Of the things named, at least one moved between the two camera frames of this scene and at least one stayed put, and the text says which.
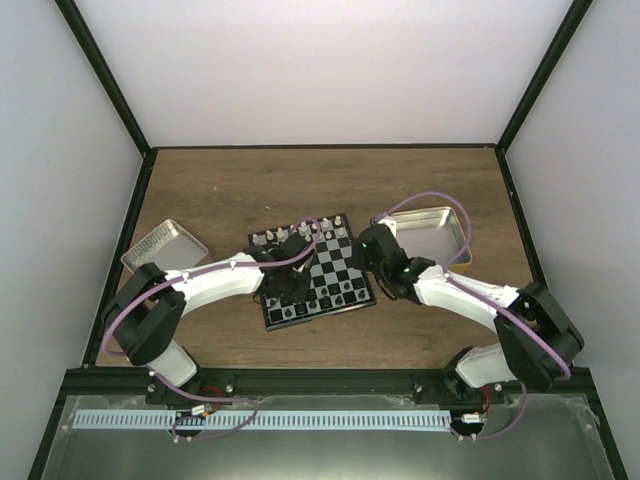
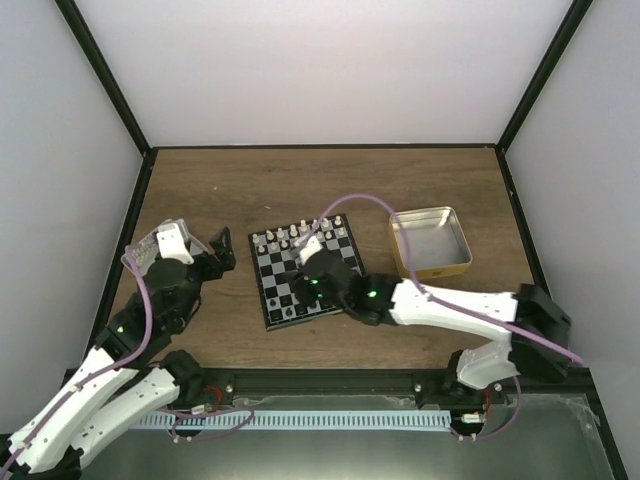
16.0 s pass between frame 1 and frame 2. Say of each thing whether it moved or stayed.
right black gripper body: moved
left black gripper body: moved
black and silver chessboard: stayed
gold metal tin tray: stayed
